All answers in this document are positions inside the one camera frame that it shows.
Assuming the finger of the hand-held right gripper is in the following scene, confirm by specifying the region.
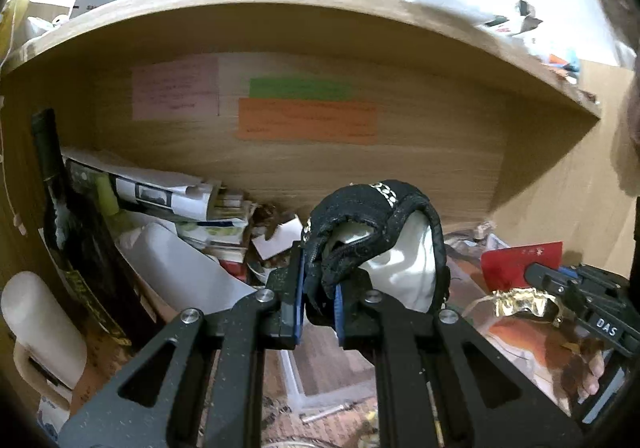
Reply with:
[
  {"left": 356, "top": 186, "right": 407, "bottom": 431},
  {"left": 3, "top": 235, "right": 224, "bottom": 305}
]
[{"left": 524, "top": 263, "right": 577, "bottom": 310}]

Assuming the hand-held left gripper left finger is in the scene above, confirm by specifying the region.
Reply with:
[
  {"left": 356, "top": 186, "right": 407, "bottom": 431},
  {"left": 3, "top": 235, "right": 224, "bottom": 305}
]
[{"left": 59, "top": 242, "right": 306, "bottom": 448}]

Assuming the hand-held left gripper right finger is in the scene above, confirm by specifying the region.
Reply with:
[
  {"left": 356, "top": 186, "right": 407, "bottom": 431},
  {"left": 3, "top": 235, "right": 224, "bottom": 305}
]
[{"left": 332, "top": 272, "right": 587, "bottom": 448}]

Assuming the person's right hand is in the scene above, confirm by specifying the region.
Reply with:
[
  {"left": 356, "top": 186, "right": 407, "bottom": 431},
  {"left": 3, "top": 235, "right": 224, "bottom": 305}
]
[{"left": 572, "top": 350, "right": 610, "bottom": 405}]

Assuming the gold foil wrapper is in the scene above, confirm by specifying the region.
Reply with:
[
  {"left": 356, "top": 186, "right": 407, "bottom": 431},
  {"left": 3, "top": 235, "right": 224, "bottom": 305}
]
[{"left": 491, "top": 289, "right": 565, "bottom": 325}]

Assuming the red card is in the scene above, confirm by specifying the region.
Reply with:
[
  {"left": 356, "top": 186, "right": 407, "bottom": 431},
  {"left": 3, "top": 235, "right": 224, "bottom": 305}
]
[{"left": 481, "top": 242, "right": 564, "bottom": 290}]

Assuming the clear plastic box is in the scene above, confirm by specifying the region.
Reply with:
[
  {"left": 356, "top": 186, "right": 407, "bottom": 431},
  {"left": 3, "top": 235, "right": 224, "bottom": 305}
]
[{"left": 278, "top": 325, "right": 377, "bottom": 411}]

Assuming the orange printed bag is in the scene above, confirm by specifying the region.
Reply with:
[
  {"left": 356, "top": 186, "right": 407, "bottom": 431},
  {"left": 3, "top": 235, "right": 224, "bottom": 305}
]
[{"left": 460, "top": 253, "right": 601, "bottom": 416}]

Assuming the metal bolt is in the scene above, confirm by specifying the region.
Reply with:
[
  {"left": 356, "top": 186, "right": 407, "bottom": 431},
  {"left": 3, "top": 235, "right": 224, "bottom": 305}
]
[{"left": 300, "top": 404, "right": 362, "bottom": 423}]

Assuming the pile of papers and magazines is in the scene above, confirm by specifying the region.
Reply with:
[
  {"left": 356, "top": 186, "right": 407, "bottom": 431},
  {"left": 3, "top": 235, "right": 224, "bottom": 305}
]
[{"left": 62, "top": 145, "right": 258, "bottom": 264}]

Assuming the orange paper note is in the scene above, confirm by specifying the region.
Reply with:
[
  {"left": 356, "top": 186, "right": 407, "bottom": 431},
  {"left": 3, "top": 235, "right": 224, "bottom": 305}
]
[{"left": 237, "top": 97, "right": 379, "bottom": 146}]

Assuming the green paper note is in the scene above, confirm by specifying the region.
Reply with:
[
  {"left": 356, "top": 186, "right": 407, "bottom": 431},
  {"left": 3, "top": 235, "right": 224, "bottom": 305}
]
[{"left": 248, "top": 76, "right": 354, "bottom": 100}]

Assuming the dark wine bottle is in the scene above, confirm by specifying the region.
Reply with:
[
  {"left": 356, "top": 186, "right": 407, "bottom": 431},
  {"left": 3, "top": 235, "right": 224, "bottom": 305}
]
[{"left": 31, "top": 108, "right": 161, "bottom": 349}]

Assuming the pink paper note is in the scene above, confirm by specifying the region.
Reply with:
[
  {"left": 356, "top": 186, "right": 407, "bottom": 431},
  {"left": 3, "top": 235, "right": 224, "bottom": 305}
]
[{"left": 131, "top": 55, "right": 221, "bottom": 121}]

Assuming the white mug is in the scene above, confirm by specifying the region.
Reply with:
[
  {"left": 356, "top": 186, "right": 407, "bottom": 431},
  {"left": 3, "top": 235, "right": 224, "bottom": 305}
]
[{"left": 1, "top": 271, "right": 89, "bottom": 390}]

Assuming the wooden shelf unit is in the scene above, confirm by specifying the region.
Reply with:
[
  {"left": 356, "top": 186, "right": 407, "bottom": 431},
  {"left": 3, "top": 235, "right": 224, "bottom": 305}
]
[{"left": 0, "top": 0, "right": 640, "bottom": 324}]

